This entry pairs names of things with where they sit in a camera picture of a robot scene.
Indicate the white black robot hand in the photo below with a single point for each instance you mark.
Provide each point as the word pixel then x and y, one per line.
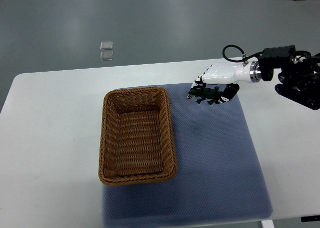
pixel 227 77

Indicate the dark green toy crocodile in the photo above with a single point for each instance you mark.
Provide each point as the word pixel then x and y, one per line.
pixel 209 94

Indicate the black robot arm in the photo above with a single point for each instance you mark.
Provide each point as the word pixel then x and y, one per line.
pixel 299 71

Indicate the brown wicker basket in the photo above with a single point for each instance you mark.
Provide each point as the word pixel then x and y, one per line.
pixel 137 142

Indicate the blue grey fabric mat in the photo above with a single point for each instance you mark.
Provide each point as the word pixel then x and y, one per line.
pixel 218 179

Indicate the upper floor socket plate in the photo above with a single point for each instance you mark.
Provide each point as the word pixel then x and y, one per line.
pixel 106 45

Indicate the white table leg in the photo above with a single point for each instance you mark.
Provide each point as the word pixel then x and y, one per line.
pixel 267 224

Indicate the black table control box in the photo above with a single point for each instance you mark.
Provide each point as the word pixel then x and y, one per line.
pixel 310 218

